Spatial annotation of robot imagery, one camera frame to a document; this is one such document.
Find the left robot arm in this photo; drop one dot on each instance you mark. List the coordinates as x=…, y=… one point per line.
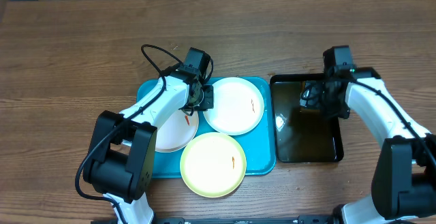
x=119, y=164

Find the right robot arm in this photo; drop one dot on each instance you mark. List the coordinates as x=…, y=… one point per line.
x=403, y=184

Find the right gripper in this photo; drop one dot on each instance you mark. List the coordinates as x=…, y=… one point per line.
x=344, y=113

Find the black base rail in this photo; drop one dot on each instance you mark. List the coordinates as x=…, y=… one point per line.
x=302, y=219

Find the black water tray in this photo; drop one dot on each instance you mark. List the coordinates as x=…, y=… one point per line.
x=302, y=136

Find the white plate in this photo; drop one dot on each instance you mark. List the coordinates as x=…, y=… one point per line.
x=238, y=106
x=177, y=132

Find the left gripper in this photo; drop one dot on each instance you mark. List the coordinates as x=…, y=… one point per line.
x=209, y=102

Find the yellow green sponge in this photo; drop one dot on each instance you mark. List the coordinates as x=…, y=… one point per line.
x=310, y=96

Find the yellow green plate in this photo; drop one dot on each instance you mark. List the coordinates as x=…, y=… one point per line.
x=213, y=165

